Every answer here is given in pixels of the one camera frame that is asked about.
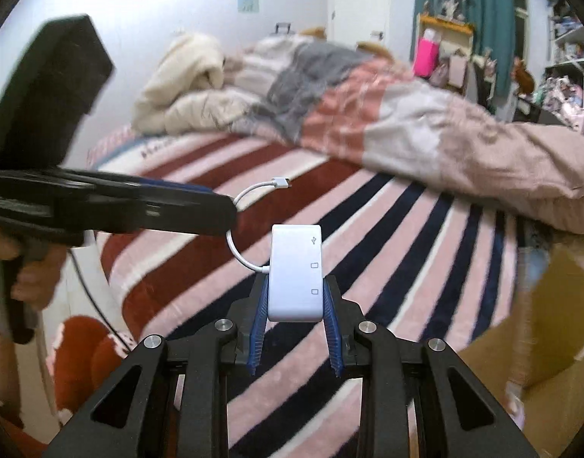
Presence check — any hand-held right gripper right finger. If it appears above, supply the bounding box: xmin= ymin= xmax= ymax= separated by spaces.
xmin=323 ymin=276 xmax=541 ymax=458

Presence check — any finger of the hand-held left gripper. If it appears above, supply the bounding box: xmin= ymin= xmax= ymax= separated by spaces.
xmin=89 ymin=171 xmax=217 ymax=196
xmin=89 ymin=185 xmax=238 ymax=238

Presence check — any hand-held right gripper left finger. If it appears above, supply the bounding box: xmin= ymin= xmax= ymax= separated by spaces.
xmin=43 ymin=276 xmax=270 ymax=458

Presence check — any white adapter with cable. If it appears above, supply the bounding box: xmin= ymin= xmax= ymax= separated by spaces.
xmin=226 ymin=177 xmax=323 ymax=323

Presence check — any cardboard box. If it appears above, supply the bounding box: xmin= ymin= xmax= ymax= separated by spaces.
xmin=457 ymin=241 xmax=584 ymax=440

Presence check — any person's left forearm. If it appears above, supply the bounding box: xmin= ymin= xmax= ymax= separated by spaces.
xmin=0 ymin=305 xmax=42 ymax=432

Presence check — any person's left hand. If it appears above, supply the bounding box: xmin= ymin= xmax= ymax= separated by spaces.
xmin=0 ymin=226 xmax=66 ymax=311

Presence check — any striped plush blanket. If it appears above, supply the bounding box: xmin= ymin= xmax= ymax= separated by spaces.
xmin=84 ymin=124 xmax=555 ymax=458

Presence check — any cream fleece blanket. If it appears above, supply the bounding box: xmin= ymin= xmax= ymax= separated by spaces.
xmin=132 ymin=32 xmax=245 ymax=134

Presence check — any red white patterned clothing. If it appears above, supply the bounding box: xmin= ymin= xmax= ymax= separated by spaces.
xmin=46 ymin=315 xmax=145 ymax=425

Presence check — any pink grey patchwork quilt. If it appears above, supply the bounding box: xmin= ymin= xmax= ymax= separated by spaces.
xmin=163 ymin=37 xmax=584 ymax=234

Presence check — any white door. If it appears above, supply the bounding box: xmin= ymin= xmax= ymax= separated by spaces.
xmin=327 ymin=0 xmax=393 ymax=51

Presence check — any pink gift bag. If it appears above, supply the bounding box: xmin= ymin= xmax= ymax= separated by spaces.
xmin=413 ymin=37 xmax=438 ymax=77

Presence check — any beige paper bag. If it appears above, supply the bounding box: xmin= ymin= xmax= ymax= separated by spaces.
xmin=449 ymin=55 xmax=468 ymax=87

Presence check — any yellow shelf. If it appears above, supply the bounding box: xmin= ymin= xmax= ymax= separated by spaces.
xmin=416 ymin=13 xmax=476 ymax=91

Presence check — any brown capybara plush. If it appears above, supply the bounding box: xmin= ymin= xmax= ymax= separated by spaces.
xmin=511 ymin=57 xmax=536 ymax=95

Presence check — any glass display case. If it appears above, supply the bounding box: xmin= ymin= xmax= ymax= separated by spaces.
xmin=430 ymin=0 xmax=467 ymax=22

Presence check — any teal curtain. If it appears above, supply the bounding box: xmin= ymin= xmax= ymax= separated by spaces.
xmin=413 ymin=0 xmax=515 ymax=98

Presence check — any dark bookshelf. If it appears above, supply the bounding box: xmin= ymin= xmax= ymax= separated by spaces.
xmin=542 ymin=0 xmax=584 ymax=134

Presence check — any black cable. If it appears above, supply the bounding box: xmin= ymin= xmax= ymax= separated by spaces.
xmin=70 ymin=245 xmax=133 ymax=344

